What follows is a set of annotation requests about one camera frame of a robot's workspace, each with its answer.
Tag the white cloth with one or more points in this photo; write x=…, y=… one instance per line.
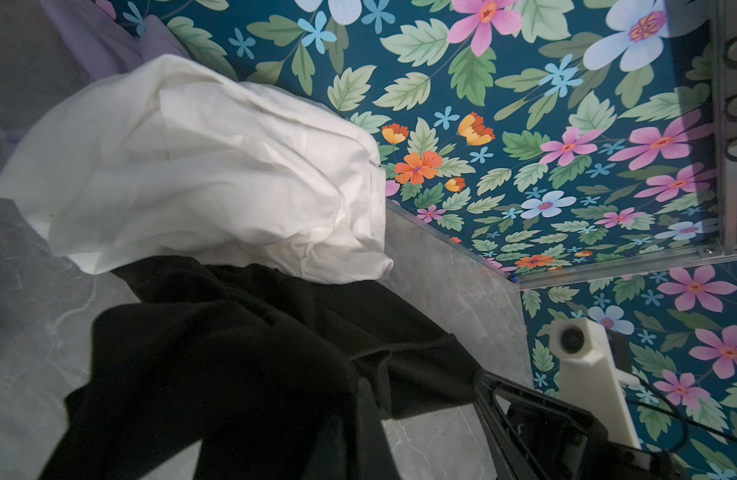
x=176, y=159

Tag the black cloth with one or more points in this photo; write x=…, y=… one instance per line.
x=273, y=376

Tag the aluminium frame rail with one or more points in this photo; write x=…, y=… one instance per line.
x=645, y=264

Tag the lavender cloth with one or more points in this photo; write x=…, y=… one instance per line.
x=101, y=46

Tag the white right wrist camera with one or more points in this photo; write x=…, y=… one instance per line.
x=589, y=378

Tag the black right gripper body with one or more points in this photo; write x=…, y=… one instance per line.
x=532, y=436

